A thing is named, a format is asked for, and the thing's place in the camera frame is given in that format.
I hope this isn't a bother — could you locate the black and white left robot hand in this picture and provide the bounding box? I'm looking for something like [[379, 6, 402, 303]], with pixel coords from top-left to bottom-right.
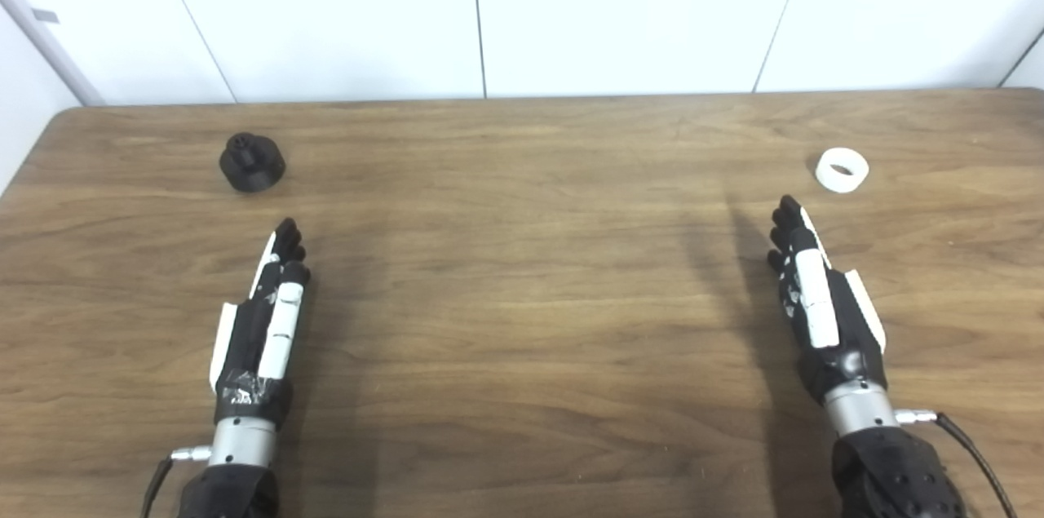
[[209, 216, 312, 429]]

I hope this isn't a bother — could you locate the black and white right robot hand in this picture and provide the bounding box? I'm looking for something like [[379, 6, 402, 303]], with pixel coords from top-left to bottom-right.
[[767, 194, 890, 406]]

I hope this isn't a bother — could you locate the white plastic ring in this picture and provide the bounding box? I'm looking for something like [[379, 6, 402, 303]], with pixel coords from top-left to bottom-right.
[[816, 147, 870, 194]]

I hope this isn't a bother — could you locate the round black plastic part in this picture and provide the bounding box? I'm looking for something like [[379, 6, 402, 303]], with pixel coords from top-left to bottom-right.
[[219, 132, 287, 193]]

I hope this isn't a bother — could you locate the grey corner pole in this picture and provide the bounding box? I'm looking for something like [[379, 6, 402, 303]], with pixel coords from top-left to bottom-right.
[[0, 0, 105, 107]]

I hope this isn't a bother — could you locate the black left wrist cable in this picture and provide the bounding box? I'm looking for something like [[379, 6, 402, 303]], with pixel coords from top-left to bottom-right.
[[140, 445, 213, 518]]

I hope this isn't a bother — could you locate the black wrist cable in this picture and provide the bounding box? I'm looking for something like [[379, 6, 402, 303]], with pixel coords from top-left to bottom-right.
[[140, 445, 213, 518], [895, 409, 1019, 518]]

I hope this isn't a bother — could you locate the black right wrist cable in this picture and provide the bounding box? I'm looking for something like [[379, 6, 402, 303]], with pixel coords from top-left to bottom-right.
[[895, 409, 1019, 518]]

